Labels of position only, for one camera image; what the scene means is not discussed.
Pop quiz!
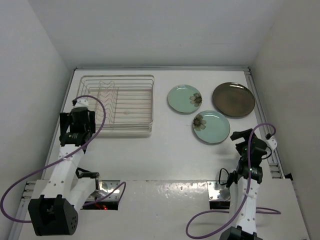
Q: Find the green flower plate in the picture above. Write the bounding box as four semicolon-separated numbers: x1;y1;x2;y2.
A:
192;110;230;144
167;84;203;114

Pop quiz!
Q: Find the brown ceramic plate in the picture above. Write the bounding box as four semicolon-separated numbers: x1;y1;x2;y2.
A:
212;82;256;118

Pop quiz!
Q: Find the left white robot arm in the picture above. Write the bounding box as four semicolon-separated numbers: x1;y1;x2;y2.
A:
28;106;99;236

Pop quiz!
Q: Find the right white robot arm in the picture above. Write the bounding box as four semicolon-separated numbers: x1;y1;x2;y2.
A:
220;129;267;240

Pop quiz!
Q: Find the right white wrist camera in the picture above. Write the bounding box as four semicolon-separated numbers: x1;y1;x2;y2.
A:
265;133;278;151

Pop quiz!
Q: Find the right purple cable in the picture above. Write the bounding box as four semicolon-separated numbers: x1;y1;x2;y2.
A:
185;122;282;238

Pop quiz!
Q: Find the metal wire dish rack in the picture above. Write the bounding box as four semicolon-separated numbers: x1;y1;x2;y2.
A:
77;74;155;131

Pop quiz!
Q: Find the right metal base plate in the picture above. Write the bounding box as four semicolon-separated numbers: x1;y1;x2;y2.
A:
207;181;231;202

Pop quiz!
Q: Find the metal base plate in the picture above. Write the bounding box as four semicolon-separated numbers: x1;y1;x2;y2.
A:
207;181;231;202
87;180;120;202

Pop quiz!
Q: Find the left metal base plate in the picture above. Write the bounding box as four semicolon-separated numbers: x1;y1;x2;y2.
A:
87;180;120;202

